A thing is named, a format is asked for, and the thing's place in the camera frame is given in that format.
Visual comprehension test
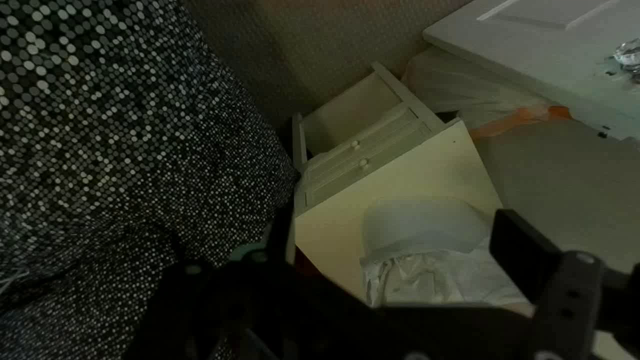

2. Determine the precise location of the white nightstand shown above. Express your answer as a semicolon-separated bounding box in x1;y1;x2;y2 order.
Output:
283;59;535;319

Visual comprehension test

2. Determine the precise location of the crumpled silver foil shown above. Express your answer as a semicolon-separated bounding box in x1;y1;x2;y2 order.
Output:
608;35;640;86

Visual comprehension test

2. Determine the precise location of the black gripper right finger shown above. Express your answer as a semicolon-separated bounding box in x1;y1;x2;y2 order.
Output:
487;207;608;360

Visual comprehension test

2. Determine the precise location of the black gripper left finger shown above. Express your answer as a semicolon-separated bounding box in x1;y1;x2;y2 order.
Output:
132;247;298;360

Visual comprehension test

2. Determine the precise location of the white panel door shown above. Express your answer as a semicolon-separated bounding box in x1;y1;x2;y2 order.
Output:
421;0;640;143

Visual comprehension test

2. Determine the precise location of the black white dotted bedspread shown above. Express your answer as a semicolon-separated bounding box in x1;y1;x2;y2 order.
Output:
0;0;299;360

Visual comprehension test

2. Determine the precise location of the white nightstand drawer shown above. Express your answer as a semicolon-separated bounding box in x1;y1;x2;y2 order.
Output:
296;101;446;209

